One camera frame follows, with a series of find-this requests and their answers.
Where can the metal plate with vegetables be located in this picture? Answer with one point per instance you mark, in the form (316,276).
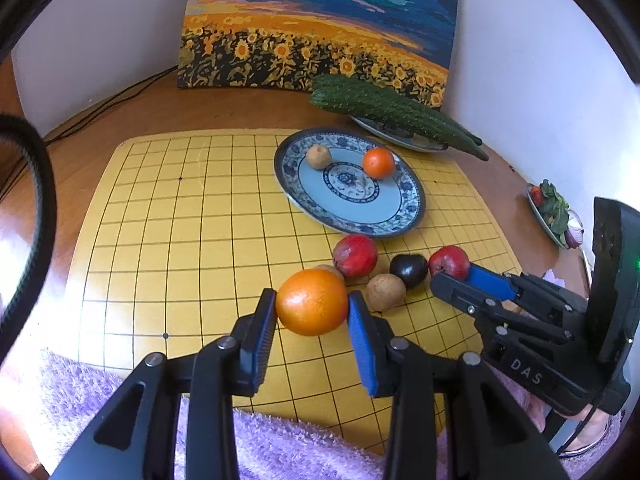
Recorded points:
(545,225)

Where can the small red tomato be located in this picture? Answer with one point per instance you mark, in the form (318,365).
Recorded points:
(536,195)

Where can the purple fluffy towel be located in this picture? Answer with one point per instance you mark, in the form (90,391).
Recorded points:
(280,442)

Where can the small red fruit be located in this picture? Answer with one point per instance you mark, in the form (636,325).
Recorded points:
(447,260)

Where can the dark purple plum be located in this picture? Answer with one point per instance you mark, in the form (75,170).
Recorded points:
(409,270)

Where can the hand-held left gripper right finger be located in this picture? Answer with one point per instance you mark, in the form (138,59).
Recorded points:
(362,347)

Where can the blue and white patterned plate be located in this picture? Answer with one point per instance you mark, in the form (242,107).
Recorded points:
(350,205)

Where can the sunflower field painting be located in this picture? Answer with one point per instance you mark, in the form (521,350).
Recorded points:
(300,20)

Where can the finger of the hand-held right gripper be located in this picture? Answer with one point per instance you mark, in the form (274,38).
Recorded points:
(460,295)
(492,280)

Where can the plate under cucumbers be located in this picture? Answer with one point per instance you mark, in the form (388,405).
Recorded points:
(395,135)

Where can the yellow grid game board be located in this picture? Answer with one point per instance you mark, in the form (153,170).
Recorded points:
(190,240)

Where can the green leafy vegetable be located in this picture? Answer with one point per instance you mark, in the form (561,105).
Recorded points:
(554,205)

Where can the green cucumber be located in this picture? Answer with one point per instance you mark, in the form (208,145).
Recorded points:
(385,112)
(357,85)

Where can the red onion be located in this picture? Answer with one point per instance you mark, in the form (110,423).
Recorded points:
(575,230)

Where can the small orange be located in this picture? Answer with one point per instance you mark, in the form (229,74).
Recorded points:
(379,163)

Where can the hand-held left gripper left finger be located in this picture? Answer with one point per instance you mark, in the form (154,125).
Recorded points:
(257,345)

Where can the large red fruit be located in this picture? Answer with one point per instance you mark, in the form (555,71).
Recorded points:
(355,256)

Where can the large orange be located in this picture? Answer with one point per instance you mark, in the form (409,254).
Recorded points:
(311,302)

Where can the person's right hand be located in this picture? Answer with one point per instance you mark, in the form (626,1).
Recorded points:
(595,432)

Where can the small brown round fruit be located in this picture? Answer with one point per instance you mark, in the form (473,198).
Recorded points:
(319,156)

